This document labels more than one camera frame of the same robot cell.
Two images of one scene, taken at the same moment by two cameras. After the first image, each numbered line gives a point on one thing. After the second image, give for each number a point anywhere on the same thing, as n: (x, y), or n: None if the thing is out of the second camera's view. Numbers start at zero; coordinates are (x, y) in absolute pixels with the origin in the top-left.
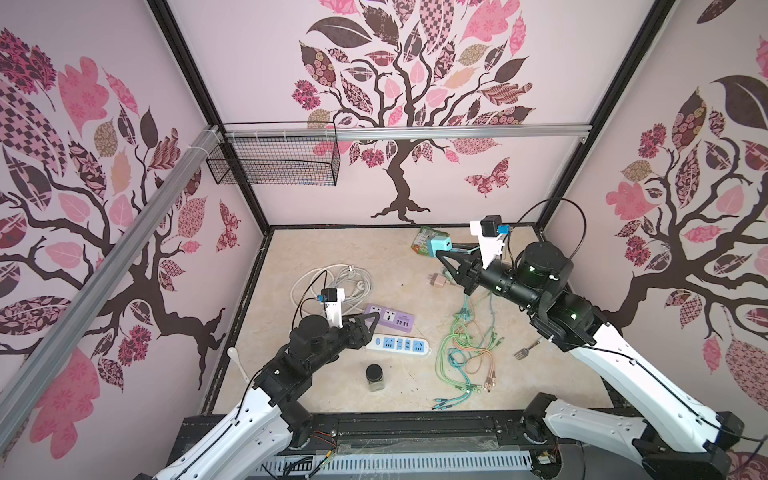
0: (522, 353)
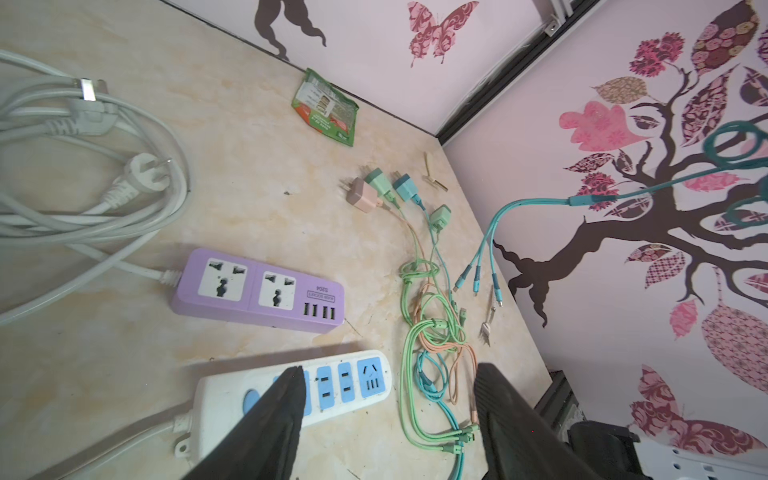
0: (485, 329)
